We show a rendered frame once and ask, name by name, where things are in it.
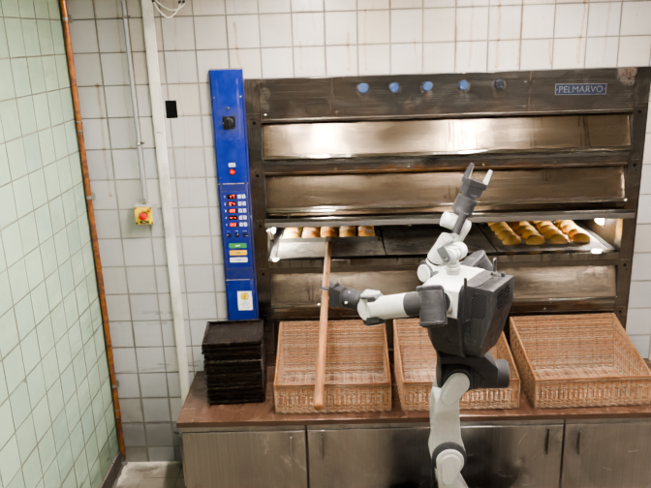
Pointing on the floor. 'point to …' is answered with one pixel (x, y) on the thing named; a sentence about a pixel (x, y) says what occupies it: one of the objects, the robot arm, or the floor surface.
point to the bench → (410, 445)
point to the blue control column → (229, 88)
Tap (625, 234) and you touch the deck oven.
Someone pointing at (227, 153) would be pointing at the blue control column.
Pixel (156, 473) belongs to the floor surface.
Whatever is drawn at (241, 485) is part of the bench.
